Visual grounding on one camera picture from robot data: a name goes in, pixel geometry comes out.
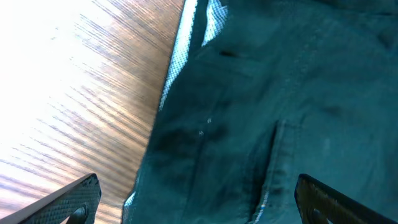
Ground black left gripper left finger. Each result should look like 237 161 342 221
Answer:
1 173 102 224

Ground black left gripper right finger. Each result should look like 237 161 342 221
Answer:
294 174 397 224

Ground black shorts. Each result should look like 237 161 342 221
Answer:
123 1 397 223

